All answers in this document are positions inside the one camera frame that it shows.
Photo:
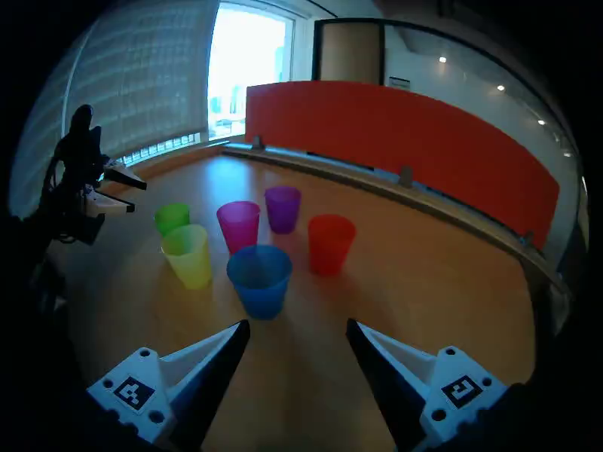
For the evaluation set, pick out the pink plastic cup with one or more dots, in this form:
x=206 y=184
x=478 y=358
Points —
x=239 y=226

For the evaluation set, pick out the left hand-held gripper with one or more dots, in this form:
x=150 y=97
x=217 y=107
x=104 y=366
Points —
x=75 y=169

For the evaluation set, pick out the red plastic cup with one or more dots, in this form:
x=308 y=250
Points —
x=329 y=245

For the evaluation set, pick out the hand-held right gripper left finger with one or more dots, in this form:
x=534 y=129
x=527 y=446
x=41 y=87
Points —
x=179 y=381

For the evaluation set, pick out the blue plastic cup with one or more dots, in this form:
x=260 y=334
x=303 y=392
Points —
x=261 y=282

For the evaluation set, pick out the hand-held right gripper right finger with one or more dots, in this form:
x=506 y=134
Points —
x=419 y=376

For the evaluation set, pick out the green plastic cup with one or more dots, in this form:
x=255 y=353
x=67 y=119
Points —
x=171 y=217

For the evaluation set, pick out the red desk screen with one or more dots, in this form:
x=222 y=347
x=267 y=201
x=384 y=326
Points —
x=400 y=146

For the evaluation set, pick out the yellow plastic cup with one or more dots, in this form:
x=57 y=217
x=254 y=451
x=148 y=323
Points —
x=188 y=256

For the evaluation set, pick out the purple plastic cup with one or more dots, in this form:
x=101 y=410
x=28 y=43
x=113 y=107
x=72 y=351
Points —
x=282 y=209

